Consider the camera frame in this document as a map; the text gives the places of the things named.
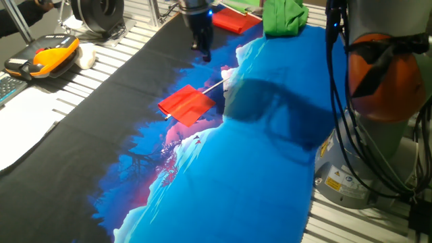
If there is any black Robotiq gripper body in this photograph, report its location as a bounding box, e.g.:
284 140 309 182
184 9 214 38

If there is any person right forearm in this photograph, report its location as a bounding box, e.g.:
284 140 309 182
0 0 38 38

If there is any red flag lying flat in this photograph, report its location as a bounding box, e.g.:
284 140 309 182
211 3 263 35

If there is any person right hand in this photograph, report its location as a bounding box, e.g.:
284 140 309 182
33 0 55 13

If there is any flat green cloth piece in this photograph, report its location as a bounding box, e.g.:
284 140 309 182
222 0 264 10

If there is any grey spool stand plate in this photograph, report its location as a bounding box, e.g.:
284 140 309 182
62 15 138 48

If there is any crumpled green cloth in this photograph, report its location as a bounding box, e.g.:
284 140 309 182
262 0 310 37

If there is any small white lump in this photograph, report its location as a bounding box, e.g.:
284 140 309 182
74 43 97 70

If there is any landscape printed cloth mat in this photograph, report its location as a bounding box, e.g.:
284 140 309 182
0 6 348 243

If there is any orange black teach pendant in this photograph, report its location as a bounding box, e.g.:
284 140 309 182
3 33 81 81

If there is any black computer keyboard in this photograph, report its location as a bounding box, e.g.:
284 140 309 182
0 71 28 107

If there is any large white paper sheet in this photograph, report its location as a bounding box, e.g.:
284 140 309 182
0 86 67 171

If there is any silver metal post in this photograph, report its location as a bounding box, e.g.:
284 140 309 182
147 0 163 28

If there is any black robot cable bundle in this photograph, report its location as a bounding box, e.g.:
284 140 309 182
324 0 432 203

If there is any aluminium frame bar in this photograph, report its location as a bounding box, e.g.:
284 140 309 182
1 0 34 44

